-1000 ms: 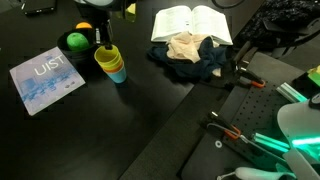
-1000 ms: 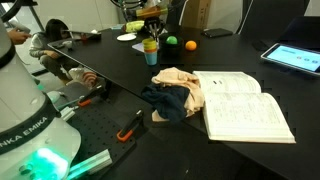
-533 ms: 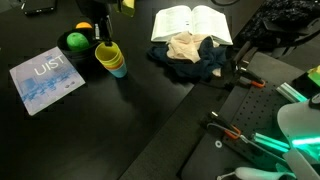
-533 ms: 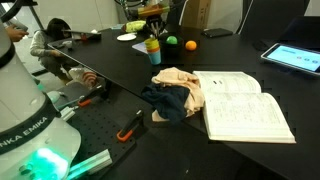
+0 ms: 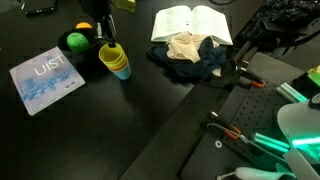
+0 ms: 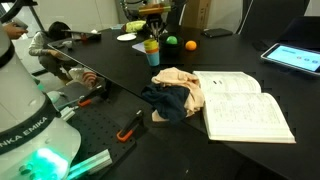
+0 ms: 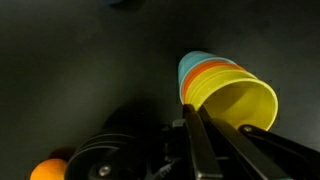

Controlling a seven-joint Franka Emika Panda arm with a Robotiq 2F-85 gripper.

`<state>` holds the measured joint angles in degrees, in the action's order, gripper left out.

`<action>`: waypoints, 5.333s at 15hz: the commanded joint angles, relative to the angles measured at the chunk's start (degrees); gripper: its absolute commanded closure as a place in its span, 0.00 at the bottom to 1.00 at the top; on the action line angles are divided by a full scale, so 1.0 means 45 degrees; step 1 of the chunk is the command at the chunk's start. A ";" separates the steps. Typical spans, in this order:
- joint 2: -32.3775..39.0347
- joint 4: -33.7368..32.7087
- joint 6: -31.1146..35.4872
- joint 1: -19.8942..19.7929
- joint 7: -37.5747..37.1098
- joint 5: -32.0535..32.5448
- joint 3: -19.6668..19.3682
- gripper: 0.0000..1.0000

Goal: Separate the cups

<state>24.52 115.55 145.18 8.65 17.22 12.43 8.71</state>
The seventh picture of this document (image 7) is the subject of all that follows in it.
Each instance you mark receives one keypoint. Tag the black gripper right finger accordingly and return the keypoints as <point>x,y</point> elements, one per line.
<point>253,156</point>

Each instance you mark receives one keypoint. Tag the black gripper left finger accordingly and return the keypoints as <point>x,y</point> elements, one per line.
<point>200,143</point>

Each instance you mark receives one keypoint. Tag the yellow-green plastic cup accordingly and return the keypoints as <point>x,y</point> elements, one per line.
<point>246,103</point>

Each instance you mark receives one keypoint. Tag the orange plastic cup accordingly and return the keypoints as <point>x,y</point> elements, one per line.
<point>196,71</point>

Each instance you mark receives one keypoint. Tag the blue plastic cup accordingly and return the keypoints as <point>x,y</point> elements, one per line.
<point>190,61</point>

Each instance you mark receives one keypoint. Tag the orange fruit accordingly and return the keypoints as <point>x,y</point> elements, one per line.
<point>48,170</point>

